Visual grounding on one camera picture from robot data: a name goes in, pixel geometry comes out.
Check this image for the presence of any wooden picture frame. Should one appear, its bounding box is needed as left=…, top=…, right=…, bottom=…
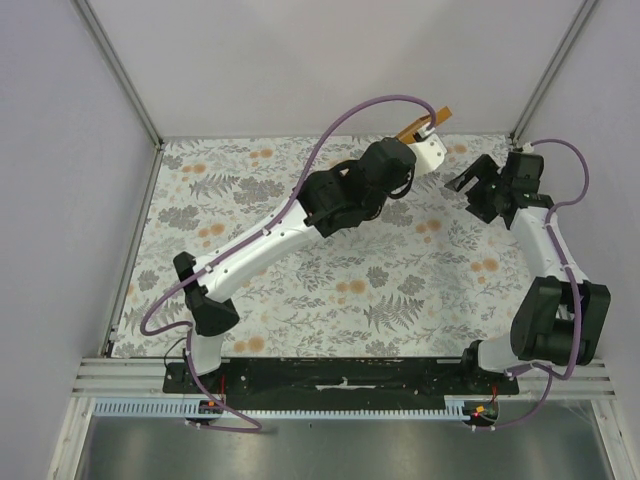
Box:
left=396, top=106, right=452, bottom=144

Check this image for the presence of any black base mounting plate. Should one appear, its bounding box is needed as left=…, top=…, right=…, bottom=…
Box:
left=163, top=355, right=521, bottom=412

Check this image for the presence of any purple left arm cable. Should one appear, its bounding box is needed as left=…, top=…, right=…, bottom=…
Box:
left=139, top=95, right=439, bottom=432

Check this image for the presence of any floral patterned table mat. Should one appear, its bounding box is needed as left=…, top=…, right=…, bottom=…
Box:
left=111, top=135, right=532, bottom=358

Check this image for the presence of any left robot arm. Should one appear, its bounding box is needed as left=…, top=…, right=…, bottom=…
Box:
left=174, top=138, right=428, bottom=393

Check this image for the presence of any left aluminium corner post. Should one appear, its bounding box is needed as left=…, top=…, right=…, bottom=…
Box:
left=72, top=0, right=165, bottom=151

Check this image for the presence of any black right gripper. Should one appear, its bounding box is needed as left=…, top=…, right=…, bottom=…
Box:
left=444, top=155, right=510, bottom=226

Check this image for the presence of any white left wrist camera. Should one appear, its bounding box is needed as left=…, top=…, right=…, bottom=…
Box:
left=409, top=126, right=447, bottom=177

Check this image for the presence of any right aluminium corner post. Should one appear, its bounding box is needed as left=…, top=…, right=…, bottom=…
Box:
left=509, top=0, right=601, bottom=145

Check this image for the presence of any aluminium corner post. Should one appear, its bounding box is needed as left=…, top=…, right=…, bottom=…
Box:
left=509, top=0, right=601, bottom=145
left=72, top=0, right=165, bottom=151

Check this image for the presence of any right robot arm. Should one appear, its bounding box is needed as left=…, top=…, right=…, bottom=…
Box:
left=446, top=151, right=611, bottom=394

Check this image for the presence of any aluminium rail frame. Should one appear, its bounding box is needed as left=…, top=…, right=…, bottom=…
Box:
left=46, top=357, right=639, bottom=479

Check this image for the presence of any light blue cable duct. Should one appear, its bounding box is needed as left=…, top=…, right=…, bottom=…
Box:
left=94, top=398, right=498, bottom=421

